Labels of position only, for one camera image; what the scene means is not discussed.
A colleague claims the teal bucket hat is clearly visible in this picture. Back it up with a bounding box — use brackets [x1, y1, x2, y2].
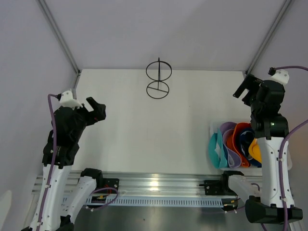
[208, 129, 228, 169]

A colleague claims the orange bucket hat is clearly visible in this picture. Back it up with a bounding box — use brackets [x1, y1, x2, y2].
[227, 122, 251, 168]

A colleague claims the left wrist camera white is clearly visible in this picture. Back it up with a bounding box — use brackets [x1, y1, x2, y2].
[60, 89, 82, 109]

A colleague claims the right aluminium frame post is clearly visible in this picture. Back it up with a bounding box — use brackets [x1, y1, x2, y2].
[244, 0, 294, 75]

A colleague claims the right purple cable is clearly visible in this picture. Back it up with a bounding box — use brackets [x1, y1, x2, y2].
[259, 65, 308, 231]

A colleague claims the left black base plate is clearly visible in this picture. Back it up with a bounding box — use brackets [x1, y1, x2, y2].
[96, 178, 120, 194]

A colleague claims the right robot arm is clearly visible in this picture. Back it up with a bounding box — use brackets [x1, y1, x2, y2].
[219, 74, 303, 227]

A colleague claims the blue cap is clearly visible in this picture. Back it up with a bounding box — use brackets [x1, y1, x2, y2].
[238, 128, 262, 168]

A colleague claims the black wire hat stand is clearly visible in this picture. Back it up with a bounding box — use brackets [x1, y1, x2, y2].
[145, 57, 173, 100]

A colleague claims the aluminium mounting rail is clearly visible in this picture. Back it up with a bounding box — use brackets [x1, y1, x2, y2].
[31, 171, 262, 197]

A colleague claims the left aluminium frame post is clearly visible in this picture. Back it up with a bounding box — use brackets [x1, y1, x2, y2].
[36, 0, 80, 76]

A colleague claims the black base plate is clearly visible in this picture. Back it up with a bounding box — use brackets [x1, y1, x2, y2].
[199, 180, 228, 196]
[96, 178, 120, 194]

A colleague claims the white plastic basket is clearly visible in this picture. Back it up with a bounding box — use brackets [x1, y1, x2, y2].
[209, 122, 257, 170]

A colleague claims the lavender bucket hat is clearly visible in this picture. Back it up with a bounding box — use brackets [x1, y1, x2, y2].
[219, 122, 242, 168]

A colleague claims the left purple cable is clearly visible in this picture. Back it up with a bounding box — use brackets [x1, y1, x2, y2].
[36, 93, 64, 231]

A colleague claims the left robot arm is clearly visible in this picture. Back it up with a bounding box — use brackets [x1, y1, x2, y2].
[25, 97, 106, 231]

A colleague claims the aluminium frame post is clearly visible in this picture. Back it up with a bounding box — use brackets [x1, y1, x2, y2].
[244, 0, 294, 75]
[36, 0, 80, 76]

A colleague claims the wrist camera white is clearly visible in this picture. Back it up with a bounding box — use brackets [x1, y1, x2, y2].
[60, 89, 82, 109]
[268, 67, 290, 86]

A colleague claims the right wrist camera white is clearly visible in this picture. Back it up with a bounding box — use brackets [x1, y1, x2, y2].
[268, 67, 290, 86]

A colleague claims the yellow bucket hat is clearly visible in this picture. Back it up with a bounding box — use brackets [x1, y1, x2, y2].
[248, 139, 262, 163]

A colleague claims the purple cable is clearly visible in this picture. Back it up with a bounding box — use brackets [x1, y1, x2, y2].
[259, 65, 308, 231]
[36, 93, 64, 231]

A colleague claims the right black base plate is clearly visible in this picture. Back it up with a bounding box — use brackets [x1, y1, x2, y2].
[199, 180, 228, 196]

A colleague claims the white slotted cable duct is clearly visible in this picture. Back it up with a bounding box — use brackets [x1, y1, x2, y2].
[109, 196, 223, 208]

